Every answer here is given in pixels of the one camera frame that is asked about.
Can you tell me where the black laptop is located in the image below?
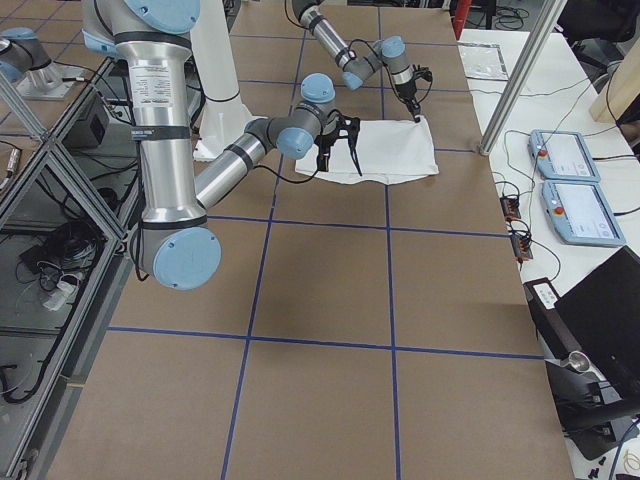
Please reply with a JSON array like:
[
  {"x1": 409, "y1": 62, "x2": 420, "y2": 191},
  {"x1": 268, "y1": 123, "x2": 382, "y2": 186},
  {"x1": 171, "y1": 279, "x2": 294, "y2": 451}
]
[{"x1": 555, "y1": 246, "x2": 639, "y2": 390}]

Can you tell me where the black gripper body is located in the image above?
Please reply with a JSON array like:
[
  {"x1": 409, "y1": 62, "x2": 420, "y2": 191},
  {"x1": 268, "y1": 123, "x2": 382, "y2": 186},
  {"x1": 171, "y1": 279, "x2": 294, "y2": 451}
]
[
  {"x1": 396, "y1": 80, "x2": 421, "y2": 116},
  {"x1": 315, "y1": 115, "x2": 361, "y2": 173}
]

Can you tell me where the aluminium frame post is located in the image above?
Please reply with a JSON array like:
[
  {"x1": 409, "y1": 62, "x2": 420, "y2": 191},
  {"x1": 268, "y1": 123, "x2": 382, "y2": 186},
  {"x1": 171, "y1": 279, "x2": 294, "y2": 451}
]
[{"x1": 478, "y1": 0, "x2": 567, "y2": 156}]

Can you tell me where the lower blue teach pendant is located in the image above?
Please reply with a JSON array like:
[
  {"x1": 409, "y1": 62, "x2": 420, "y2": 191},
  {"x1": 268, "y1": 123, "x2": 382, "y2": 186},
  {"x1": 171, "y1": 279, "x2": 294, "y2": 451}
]
[{"x1": 541, "y1": 180, "x2": 626, "y2": 247}]

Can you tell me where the upper blue teach pendant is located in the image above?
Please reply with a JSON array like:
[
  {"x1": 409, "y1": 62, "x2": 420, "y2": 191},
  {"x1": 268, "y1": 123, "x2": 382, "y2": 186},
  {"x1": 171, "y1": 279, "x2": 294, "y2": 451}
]
[{"x1": 529, "y1": 129, "x2": 601, "y2": 183}]

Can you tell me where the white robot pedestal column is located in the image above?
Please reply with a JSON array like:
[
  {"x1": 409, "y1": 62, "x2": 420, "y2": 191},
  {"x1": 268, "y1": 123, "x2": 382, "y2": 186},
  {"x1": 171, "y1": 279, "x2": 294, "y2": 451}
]
[{"x1": 190, "y1": 0, "x2": 253, "y2": 162}]

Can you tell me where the blue teach pendant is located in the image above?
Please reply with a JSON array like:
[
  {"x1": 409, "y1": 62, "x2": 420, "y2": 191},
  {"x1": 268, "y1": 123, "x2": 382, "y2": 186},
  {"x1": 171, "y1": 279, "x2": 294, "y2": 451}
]
[
  {"x1": 541, "y1": 180, "x2": 626, "y2": 247},
  {"x1": 529, "y1": 129, "x2": 601, "y2": 183}
]

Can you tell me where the white long-sleeve printed shirt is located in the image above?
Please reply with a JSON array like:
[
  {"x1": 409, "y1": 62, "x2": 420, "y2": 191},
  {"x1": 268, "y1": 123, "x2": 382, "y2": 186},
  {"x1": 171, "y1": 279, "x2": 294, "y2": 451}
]
[{"x1": 295, "y1": 116, "x2": 439, "y2": 185}]

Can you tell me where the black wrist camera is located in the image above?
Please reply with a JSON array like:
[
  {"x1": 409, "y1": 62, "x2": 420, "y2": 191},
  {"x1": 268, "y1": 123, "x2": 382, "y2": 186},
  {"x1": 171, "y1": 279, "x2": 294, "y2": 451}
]
[{"x1": 413, "y1": 65, "x2": 433, "y2": 84}]

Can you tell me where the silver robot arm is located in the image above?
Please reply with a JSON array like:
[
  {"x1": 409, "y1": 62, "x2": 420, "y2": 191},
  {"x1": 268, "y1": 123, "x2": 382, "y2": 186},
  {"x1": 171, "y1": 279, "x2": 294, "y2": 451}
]
[
  {"x1": 291, "y1": 1, "x2": 432, "y2": 123},
  {"x1": 82, "y1": 1, "x2": 360, "y2": 290}
]

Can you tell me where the clear plastic document sleeve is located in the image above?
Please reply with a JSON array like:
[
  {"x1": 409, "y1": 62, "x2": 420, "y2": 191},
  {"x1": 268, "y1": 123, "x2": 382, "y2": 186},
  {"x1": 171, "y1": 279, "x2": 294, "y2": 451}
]
[{"x1": 458, "y1": 42, "x2": 509, "y2": 81}]

